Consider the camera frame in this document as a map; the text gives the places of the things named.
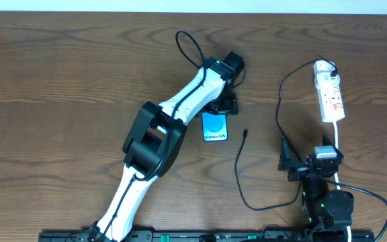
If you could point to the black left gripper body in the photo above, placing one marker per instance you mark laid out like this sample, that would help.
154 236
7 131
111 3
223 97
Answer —
225 107

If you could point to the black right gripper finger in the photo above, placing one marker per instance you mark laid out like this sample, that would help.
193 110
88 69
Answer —
326 141
285 159

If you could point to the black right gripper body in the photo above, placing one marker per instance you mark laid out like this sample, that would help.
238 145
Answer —
301 169

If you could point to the blue screen Galaxy smartphone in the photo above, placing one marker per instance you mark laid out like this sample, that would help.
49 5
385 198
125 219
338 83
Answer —
214 127

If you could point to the white power strip socket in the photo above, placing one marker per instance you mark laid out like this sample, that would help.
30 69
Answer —
327 81

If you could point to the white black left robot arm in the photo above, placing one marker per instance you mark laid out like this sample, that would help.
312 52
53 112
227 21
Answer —
156 136

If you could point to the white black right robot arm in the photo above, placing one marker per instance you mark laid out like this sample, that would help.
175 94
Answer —
327 210

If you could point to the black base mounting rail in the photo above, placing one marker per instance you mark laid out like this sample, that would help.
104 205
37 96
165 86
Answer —
271 234

